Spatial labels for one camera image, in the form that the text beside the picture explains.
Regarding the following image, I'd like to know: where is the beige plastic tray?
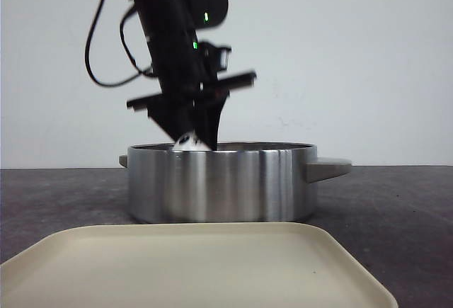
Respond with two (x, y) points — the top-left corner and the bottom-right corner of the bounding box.
(1, 223), (398, 307)

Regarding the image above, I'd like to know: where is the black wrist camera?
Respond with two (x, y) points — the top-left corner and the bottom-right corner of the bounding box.
(198, 41), (231, 74)

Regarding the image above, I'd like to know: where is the stainless steel steamer pot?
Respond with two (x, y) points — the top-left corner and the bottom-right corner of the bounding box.
(119, 142), (352, 223)

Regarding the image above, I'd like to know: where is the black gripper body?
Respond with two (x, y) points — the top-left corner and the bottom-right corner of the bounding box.
(126, 56), (257, 113)

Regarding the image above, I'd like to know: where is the panda bun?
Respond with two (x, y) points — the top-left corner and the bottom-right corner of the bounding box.
(171, 131), (211, 152)

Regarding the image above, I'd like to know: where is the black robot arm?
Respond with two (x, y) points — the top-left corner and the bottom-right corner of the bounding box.
(127, 0), (256, 151)

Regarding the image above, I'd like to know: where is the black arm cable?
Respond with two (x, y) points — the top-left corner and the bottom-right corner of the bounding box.
(84, 0), (156, 88)

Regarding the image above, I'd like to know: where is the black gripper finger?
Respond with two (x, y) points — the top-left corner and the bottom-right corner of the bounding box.
(147, 95), (195, 142)
(194, 91), (229, 151)

